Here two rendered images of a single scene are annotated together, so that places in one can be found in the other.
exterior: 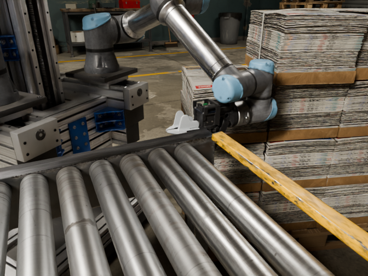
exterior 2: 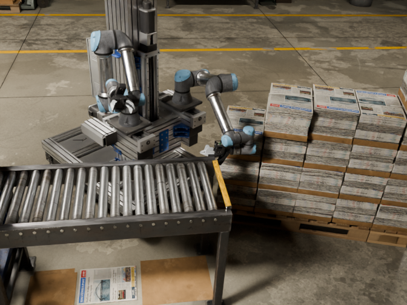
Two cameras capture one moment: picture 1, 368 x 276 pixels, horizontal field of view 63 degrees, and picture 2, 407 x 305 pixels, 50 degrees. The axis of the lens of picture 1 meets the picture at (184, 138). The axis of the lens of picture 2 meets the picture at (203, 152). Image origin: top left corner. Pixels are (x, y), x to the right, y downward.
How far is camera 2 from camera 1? 2.03 m
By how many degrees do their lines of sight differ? 15
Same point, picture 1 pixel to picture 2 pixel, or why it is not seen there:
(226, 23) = not seen: outside the picture
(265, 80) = (247, 138)
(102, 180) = (169, 170)
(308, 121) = (284, 155)
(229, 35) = not seen: outside the picture
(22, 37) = (145, 89)
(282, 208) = (271, 200)
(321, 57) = (288, 126)
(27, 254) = (149, 186)
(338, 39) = (297, 120)
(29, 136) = (143, 143)
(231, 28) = not seen: outside the picture
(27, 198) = (148, 172)
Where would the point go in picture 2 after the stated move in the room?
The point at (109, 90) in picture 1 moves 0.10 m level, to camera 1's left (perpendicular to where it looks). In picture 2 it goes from (183, 115) to (171, 112)
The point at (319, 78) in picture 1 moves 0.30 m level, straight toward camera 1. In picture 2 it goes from (286, 136) to (261, 155)
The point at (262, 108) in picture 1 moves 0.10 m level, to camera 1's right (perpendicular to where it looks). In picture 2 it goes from (246, 149) to (262, 152)
